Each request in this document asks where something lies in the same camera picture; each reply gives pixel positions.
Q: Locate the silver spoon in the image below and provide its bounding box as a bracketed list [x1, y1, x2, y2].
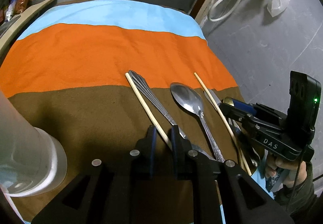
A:
[170, 83, 225, 162]

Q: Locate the clear plastic bag on wall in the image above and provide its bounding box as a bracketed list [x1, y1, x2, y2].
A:
[267, 0, 290, 17]

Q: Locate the silver table knife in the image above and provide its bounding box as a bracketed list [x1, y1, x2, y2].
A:
[204, 89, 241, 137]

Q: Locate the striped blue orange brown cloth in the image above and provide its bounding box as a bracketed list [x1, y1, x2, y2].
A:
[0, 0, 276, 224]

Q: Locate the silver fork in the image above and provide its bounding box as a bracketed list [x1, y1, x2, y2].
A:
[128, 70, 215, 161]

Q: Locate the wooden chopstick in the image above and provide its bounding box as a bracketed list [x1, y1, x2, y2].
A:
[125, 73, 172, 150]
[194, 72, 252, 176]

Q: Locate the right hand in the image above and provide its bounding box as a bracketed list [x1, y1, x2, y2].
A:
[264, 153, 307, 189]

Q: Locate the white plastic utensil holder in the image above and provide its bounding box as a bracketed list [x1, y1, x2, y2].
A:
[1, 93, 67, 197]

